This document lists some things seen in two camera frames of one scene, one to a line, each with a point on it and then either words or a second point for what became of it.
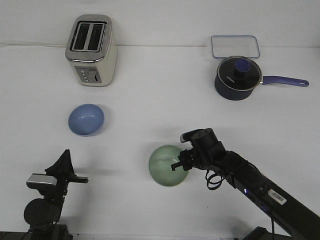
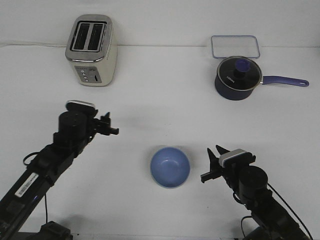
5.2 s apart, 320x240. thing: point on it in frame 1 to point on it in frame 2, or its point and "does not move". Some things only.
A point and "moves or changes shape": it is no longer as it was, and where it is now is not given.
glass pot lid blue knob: (239, 72) does not move
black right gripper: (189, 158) to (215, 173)
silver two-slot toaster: (90, 48) does not move
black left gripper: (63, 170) to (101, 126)
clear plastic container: (229, 45) does not move
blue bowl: (86, 120) moves or changes shape
